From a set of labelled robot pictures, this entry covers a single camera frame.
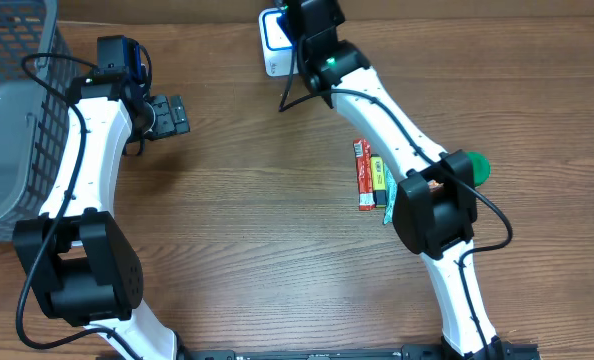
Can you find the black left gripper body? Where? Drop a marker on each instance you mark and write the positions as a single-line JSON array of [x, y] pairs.
[[167, 117]]

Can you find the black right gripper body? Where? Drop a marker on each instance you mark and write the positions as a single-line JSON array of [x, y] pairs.
[[317, 13]]

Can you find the yellow black battery tube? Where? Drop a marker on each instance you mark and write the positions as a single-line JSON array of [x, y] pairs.
[[378, 181]]

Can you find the teal tissue packet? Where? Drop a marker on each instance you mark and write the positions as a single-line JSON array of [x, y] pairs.
[[391, 191]]

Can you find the orange Kleenex tissue pack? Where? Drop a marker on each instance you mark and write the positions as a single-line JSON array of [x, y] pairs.
[[435, 187]]

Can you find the green lid jar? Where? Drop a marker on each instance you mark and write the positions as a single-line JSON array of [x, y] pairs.
[[481, 168]]

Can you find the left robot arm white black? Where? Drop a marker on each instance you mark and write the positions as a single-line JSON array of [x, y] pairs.
[[82, 275]]

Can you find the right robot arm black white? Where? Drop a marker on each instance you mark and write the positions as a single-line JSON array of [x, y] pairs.
[[435, 206]]

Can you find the white barcode scanner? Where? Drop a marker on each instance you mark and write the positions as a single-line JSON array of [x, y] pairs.
[[276, 46]]

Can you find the grey plastic mesh basket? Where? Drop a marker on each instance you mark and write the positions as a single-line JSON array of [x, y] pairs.
[[33, 123]]

